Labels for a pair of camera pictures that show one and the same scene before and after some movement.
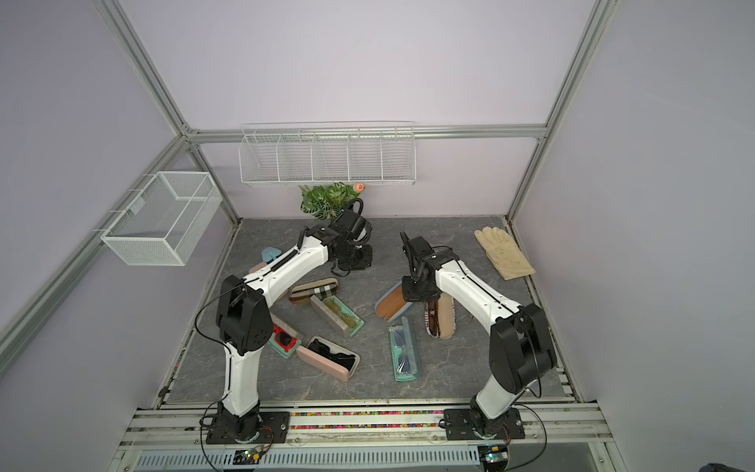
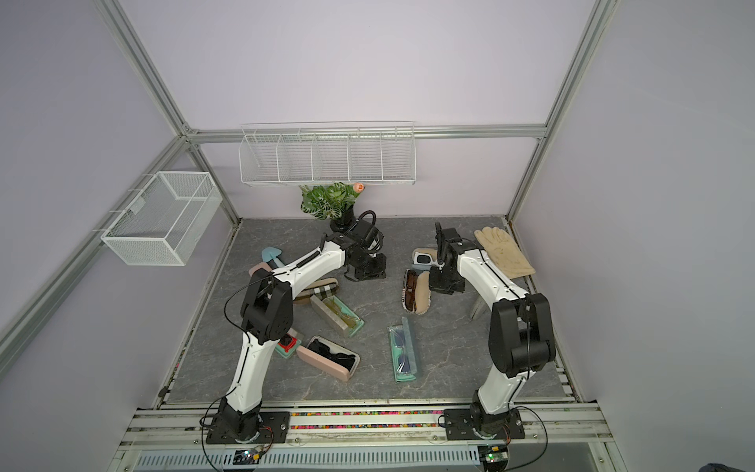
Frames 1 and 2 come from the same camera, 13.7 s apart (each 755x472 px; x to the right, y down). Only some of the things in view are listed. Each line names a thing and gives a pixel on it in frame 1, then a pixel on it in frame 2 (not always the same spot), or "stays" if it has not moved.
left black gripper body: x=356 y=258 -> x=370 y=266
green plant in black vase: x=326 y=202 stays
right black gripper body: x=412 y=289 -> x=439 y=281
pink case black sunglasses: x=332 y=358 stays
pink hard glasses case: x=257 y=266 stays
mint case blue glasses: x=403 y=351 stays
